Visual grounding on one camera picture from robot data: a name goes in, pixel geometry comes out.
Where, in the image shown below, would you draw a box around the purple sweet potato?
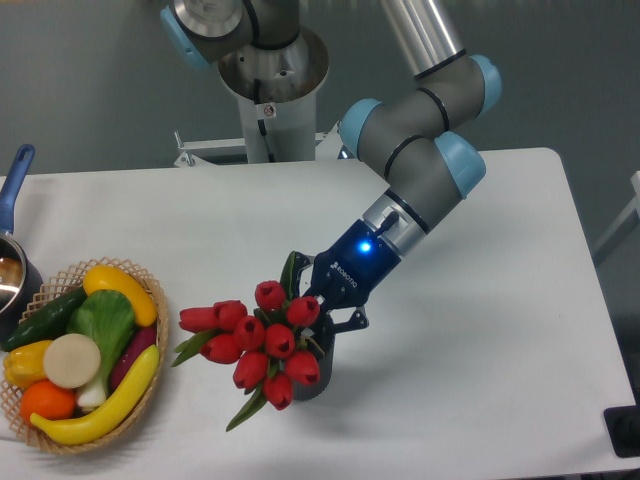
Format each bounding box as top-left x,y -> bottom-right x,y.
109,326 -> 156,392

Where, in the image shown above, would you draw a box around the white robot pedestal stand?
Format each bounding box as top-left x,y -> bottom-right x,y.
174,90 -> 355,168

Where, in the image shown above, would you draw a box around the green bok choy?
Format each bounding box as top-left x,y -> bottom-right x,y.
66,290 -> 135,413

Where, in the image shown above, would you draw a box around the yellow squash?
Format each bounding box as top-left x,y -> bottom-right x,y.
82,264 -> 158,327

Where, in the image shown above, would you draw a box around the blue handled saucepan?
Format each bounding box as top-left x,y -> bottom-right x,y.
1,144 -> 42,342

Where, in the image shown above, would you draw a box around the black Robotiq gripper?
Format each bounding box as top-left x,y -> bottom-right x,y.
292,220 -> 401,339

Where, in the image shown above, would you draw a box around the yellow banana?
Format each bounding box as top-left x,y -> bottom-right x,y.
30,345 -> 160,446

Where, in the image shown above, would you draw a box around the green cucumber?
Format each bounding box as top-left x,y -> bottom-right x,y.
1,287 -> 87,352

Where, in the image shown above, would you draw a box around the dark grey ribbed vase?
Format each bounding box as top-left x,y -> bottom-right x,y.
292,314 -> 335,401

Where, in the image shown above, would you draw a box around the yellow bell pepper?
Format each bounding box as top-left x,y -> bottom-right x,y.
3,340 -> 53,389

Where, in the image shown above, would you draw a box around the black device at table edge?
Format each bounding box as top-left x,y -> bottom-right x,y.
604,405 -> 639,458

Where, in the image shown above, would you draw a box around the beige round disc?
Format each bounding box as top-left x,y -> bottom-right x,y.
43,333 -> 101,389

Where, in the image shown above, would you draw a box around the orange fruit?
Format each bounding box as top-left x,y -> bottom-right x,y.
20,380 -> 76,424

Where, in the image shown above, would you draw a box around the woven wicker basket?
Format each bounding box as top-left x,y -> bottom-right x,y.
1,258 -> 168,454

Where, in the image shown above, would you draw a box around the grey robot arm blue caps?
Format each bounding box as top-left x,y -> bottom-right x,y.
160,1 -> 502,338

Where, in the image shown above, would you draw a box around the white furniture frame right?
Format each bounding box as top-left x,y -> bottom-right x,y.
592,171 -> 639,267

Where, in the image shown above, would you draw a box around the red tulip bouquet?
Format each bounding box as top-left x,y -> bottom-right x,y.
172,252 -> 321,431

